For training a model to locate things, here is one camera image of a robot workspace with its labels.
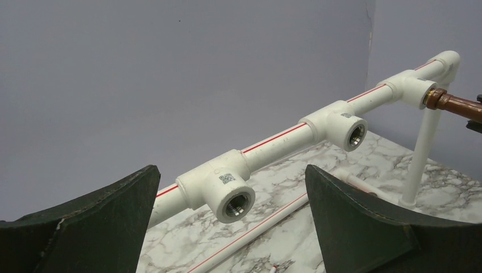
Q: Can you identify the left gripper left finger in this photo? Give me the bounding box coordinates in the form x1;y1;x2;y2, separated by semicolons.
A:
1;165;161;272

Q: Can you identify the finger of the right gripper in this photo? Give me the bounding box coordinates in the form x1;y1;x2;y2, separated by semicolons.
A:
466;94;481;134

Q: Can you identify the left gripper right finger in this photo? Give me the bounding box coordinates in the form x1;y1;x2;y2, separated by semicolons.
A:
305;164;481;272

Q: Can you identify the brown water faucet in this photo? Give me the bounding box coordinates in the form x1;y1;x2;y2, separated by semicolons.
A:
423;88;481;123

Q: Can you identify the white PVC pipe frame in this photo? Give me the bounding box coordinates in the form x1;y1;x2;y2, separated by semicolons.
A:
147;50;462;273

